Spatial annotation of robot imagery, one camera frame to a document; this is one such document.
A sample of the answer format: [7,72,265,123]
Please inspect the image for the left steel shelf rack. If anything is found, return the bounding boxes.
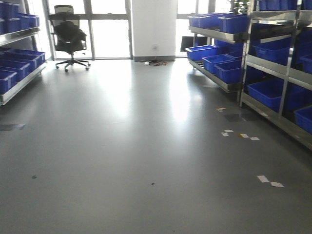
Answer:
[0,0,47,106]

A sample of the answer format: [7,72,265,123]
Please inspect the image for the blue bin far rack middle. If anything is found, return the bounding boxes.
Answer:
[185,45,219,61]

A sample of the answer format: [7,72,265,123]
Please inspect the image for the blue bin rack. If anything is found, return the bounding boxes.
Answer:
[248,78,305,112]
[185,45,219,61]
[218,14,249,34]

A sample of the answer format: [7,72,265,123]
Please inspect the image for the right far steel rack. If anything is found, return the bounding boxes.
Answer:
[188,12,246,93]

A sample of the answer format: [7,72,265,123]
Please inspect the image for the blue bin near rack bottom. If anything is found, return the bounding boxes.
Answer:
[248,78,305,112]

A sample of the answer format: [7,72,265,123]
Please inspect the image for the black office chair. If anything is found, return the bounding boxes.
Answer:
[49,4,91,72]

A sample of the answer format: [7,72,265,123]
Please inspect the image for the blue bin far rack top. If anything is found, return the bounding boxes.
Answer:
[218,14,249,34]

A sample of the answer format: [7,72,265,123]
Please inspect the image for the right near steel rack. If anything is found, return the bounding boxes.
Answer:
[239,0,312,148]

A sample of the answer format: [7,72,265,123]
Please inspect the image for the cables on floor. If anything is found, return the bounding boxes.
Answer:
[139,58,169,67]

